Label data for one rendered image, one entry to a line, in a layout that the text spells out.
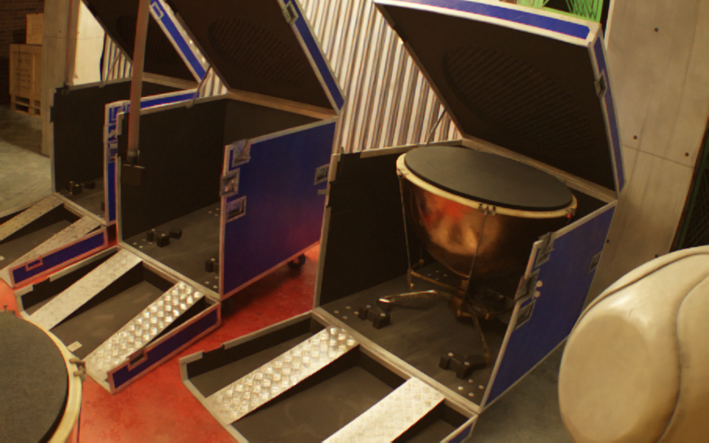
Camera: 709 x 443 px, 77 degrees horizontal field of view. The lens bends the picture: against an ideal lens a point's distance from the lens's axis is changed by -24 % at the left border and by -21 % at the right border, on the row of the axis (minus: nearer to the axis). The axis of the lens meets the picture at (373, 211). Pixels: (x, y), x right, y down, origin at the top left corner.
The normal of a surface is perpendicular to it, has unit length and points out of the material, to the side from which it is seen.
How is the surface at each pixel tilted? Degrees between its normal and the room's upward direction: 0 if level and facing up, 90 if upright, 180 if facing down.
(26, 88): 90
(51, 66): 90
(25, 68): 90
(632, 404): 84
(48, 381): 0
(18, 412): 0
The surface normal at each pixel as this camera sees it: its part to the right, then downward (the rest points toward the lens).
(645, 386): -0.95, -0.11
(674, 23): -0.39, 0.28
